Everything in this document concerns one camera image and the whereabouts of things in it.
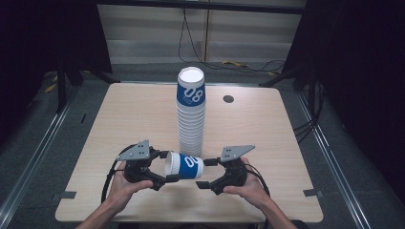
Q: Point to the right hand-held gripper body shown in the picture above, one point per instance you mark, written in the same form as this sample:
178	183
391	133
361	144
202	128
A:
235	173

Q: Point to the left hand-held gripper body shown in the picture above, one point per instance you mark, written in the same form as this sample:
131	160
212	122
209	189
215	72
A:
137	154

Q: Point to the blue sleeve paper cup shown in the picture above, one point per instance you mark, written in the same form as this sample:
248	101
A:
184	165

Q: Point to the stack of paper cups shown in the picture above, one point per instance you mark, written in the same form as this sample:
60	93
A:
191	127

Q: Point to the person's right hand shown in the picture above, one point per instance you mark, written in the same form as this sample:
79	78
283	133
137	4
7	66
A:
254	191

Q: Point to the person's left hand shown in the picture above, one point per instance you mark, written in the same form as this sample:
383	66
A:
119	191

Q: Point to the dark round table grommet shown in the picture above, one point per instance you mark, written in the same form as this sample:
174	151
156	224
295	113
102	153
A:
228	99

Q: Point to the grey tape strip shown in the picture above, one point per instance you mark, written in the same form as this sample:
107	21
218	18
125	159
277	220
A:
312	192
66	194

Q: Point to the black metal stand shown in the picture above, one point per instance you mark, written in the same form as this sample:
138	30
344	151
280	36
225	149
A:
302	78
62	86

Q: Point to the yellow tape piece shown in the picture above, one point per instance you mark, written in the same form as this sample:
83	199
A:
50	88

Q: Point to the black curtain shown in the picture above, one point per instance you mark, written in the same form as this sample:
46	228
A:
359	63
38	38

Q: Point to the black overhead beam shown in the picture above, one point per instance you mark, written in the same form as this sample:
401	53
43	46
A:
203	6

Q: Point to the metal floor rail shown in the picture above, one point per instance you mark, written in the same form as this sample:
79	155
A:
35	159
331	159

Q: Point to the thin brass wall pole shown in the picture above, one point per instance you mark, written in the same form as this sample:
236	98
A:
207	35

